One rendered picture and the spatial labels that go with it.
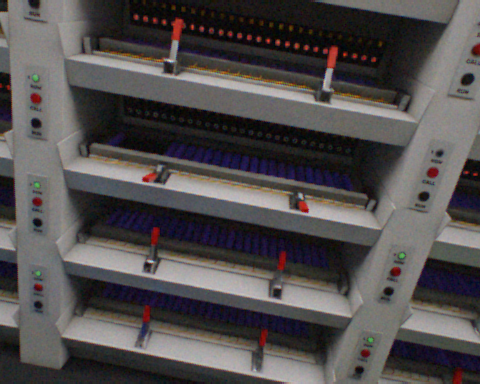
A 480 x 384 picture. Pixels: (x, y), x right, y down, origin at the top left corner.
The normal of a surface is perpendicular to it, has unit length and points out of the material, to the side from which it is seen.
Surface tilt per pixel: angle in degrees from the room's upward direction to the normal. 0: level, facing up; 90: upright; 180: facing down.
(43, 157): 90
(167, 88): 110
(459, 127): 90
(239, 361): 21
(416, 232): 90
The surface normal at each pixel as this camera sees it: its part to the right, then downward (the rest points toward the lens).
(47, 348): -0.07, 0.26
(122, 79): -0.13, 0.57
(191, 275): 0.14, -0.80
